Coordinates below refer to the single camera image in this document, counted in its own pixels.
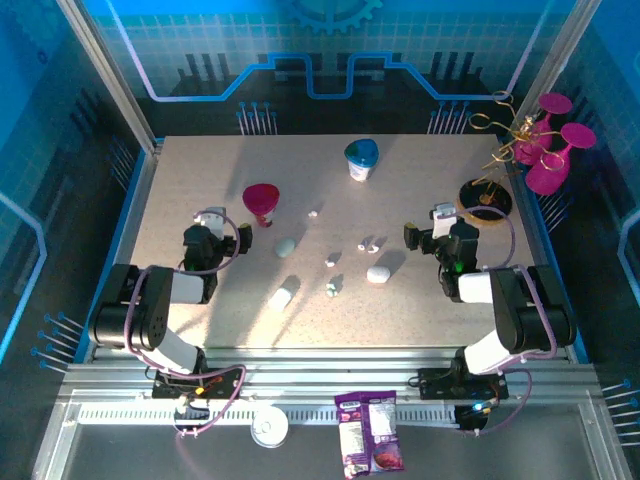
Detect white rectangular charging case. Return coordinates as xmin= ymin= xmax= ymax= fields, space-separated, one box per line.
xmin=268 ymin=287 xmax=293 ymax=313

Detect red lidded plastic cup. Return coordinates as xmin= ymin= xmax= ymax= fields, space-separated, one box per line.
xmin=242 ymin=183 xmax=281 ymax=229

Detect blue lidded white cup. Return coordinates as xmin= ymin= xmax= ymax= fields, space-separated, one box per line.
xmin=343 ymin=138 xmax=380 ymax=183

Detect pink wine glass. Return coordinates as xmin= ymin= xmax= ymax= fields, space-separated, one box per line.
xmin=513 ymin=92 xmax=574 ymax=166
xmin=524 ymin=123 xmax=598 ymax=196

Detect white round lid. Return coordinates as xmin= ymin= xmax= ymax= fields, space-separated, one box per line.
xmin=249 ymin=405 xmax=290 ymax=450

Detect purple snack bag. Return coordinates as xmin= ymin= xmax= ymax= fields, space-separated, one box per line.
xmin=333 ymin=390 xmax=405 ymax=479

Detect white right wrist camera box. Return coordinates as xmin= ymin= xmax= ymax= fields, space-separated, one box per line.
xmin=431 ymin=202 xmax=459 ymax=240

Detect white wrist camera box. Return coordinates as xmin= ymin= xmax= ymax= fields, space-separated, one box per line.
xmin=197 ymin=206 xmax=229 ymax=240
xmin=431 ymin=202 xmax=459 ymax=240

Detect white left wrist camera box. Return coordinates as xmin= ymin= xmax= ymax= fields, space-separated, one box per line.
xmin=197 ymin=206 xmax=229 ymax=240

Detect gold wire glass rack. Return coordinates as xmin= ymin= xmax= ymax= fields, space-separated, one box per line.
xmin=458 ymin=89 xmax=569 ymax=229

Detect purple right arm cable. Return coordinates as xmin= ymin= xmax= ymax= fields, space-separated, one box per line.
xmin=452 ymin=207 xmax=559 ymax=436

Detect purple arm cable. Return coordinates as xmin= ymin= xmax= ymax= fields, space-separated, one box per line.
xmin=122 ymin=209 xmax=247 ymax=439
xmin=452 ymin=207 xmax=559 ymax=436

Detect aluminium table side rail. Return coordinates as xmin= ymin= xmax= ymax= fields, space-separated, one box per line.
xmin=74 ymin=137 xmax=166 ymax=364
xmin=497 ymin=132 xmax=594 ymax=364

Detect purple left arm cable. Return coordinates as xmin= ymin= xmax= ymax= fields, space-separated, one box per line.
xmin=122 ymin=209 xmax=247 ymax=439

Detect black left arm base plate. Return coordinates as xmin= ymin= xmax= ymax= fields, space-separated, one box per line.
xmin=149 ymin=364 xmax=247 ymax=401

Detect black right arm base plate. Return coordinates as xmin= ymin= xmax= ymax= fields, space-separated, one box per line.
xmin=417 ymin=366 xmax=511 ymax=401

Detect long aluminium frame rail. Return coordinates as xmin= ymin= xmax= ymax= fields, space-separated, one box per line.
xmin=62 ymin=347 xmax=601 ymax=404

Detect grey slotted cable duct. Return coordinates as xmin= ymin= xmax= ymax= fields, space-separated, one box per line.
xmin=77 ymin=403 xmax=464 ymax=427

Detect aluminium frame post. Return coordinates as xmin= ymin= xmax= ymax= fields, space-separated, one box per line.
xmin=54 ymin=0 xmax=164 ymax=154
xmin=502 ymin=0 xmax=605 ymax=169

